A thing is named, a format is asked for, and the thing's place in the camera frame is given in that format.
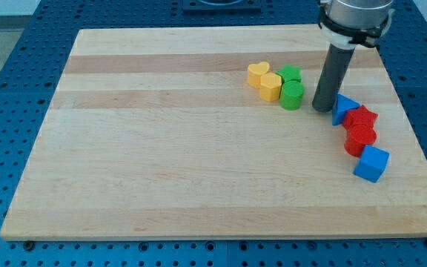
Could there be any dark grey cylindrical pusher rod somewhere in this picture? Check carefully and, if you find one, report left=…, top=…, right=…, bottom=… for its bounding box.
left=312, top=44, right=354, bottom=113

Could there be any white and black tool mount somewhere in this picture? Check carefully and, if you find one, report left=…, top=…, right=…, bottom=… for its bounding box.
left=318, top=6, right=394, bottom=50

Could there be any blue triangle block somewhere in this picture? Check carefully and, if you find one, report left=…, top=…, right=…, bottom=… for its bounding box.
left=332, top=93, right=360, bottom=126

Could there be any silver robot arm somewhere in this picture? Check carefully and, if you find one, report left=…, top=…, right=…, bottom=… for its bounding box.
left=312, top=0, right=394, bottom=113

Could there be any blue cube block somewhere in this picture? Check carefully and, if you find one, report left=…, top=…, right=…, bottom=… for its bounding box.
left=353, top=145, right=390, bottom=183

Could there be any green star block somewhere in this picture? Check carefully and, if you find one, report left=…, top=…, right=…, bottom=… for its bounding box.
left=276, top=65, right=302, bottom=83

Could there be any green cylinder block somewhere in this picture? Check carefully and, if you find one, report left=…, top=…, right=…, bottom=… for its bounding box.
left=279, top=81, right=305, bottom=111

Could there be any red star block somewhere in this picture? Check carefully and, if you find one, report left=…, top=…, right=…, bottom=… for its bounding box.
left=342, top=105, right=379, bottom=130

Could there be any yellow hexagon block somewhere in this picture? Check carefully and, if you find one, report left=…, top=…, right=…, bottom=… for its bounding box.
left=259, top=73, right=282, bottom=102

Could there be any red cylinder block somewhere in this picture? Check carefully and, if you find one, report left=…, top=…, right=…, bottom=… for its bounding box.
left=344, top=125, right=377, bottom=157

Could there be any yellow heart block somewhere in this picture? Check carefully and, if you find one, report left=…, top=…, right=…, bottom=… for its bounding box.
left=247, top=62, right=270, bottom=89

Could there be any light wooden board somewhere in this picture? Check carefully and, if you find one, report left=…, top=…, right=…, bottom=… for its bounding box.
left=0, top=24, right=427, bottom=241

